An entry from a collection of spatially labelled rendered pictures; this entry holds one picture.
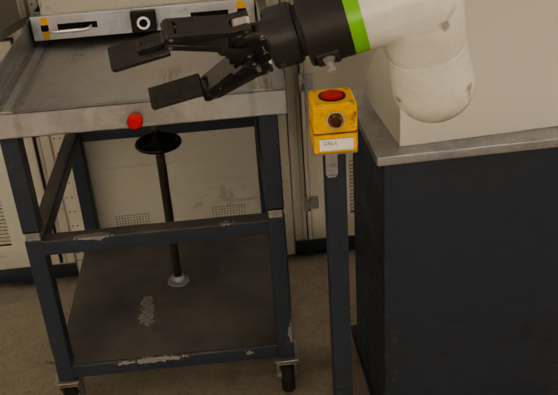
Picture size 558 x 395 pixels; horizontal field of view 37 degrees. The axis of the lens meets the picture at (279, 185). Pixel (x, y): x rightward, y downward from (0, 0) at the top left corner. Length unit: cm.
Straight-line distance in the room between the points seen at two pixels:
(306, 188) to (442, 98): 155
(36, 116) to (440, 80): 96
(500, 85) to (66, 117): 86
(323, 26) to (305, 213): 170
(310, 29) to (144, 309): 140
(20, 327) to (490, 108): 154
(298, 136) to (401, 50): 152
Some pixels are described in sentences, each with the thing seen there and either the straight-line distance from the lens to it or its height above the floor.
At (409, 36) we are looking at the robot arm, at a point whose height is 116.
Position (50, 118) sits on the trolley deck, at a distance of 175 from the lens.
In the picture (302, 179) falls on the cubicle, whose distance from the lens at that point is 256.
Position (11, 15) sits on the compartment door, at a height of 87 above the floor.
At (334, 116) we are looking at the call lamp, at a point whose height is 88.
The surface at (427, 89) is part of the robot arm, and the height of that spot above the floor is 109.
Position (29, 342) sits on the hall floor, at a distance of 252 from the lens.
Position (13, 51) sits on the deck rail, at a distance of 195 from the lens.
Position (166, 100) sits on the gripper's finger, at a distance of 109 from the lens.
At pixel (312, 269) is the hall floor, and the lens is 262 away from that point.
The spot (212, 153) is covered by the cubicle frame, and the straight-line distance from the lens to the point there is 250.
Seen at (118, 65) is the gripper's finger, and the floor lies 116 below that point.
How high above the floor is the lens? 147
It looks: 28 degrees down
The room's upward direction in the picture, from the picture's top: 4 degrees counter-clockwise
